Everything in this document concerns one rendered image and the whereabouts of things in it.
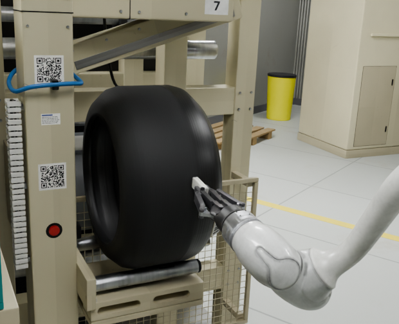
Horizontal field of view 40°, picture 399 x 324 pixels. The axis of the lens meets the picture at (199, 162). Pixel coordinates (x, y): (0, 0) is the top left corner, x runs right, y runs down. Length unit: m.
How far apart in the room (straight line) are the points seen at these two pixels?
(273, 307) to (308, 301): 2.07
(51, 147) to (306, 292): 0.76
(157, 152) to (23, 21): 0.47
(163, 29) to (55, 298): 0.98
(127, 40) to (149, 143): 0.60
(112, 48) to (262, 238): 1.02
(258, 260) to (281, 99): 7.52
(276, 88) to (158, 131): 7.15
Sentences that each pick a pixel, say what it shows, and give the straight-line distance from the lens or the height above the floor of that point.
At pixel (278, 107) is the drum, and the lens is 8.63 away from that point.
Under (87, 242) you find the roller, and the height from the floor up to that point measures 0.91.
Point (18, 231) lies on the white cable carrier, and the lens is 1.60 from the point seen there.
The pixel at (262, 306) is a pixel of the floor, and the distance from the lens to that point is 3.36.
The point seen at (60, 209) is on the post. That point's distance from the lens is 1.59.
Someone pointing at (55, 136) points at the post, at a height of 1.33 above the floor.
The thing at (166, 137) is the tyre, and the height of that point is 1.34.
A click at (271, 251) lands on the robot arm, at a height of 1.22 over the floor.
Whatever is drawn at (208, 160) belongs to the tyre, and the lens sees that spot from 1.50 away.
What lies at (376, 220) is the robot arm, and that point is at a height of 1.29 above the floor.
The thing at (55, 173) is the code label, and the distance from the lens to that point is 1.55.
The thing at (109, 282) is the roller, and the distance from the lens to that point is 1.64.
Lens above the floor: 1.69
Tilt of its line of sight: 16 degrees down
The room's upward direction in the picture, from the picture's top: 3 degrees clockwise
